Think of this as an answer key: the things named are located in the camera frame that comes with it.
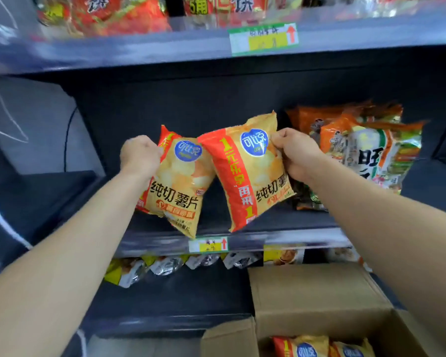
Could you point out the plain brown cardboard box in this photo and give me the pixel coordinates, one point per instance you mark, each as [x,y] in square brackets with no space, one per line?
[319,293]

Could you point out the white orange nut pouch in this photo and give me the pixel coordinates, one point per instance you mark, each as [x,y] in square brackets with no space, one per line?
[342,254]

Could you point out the red rice cracker bag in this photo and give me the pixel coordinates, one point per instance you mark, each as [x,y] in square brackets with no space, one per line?
[241,5]
[126,14]

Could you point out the orange rice cracker bag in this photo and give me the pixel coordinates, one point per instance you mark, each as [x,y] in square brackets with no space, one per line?
[375,156]
[316,115]

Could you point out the person's left forearm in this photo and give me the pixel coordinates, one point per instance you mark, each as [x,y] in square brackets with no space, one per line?
[59,275]

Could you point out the person's right forearm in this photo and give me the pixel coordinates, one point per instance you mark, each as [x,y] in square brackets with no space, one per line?
[394,237]

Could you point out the yellow clear snack packet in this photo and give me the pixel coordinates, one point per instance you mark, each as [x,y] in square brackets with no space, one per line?
[167,264]

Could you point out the yellow green price label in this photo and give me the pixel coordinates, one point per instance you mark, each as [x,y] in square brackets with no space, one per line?
[264,38]
[208,245]

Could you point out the yellow silver nut pouch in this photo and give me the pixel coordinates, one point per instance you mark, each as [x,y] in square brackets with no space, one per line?
[122,273]
[204,259]
[282,256]
[241,259]

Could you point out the person's right hand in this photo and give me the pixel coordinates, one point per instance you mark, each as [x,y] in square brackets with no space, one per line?
[301,152]

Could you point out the person's left hand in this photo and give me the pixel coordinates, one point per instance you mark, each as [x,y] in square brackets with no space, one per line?
[141,157]

